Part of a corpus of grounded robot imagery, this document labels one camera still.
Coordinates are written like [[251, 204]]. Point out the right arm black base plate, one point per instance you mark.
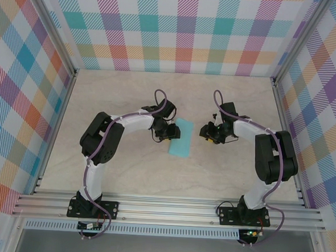
[[225, 218]]

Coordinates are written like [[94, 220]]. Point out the aluminium frame post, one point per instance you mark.
[[57, 30], [295, 45]]

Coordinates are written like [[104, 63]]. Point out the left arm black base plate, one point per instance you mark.
[[114, 207]]

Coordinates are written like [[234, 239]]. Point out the circuit board with green light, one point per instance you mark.
[[251, 233]]

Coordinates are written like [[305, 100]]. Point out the teal paper sheet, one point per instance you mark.
[[181, 145]]

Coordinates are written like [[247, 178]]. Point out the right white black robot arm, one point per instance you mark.
[[255, 198]]

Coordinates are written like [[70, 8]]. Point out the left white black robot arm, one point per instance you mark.
[[96, 181]]

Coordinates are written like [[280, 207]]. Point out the aluminium side rail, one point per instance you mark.
[[57, 125], [281, 110]]

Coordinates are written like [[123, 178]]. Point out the long aluminium mounting beam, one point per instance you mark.
[[165, 211]]

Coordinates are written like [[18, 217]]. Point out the small black circuit board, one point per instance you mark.
[[89, 226]]

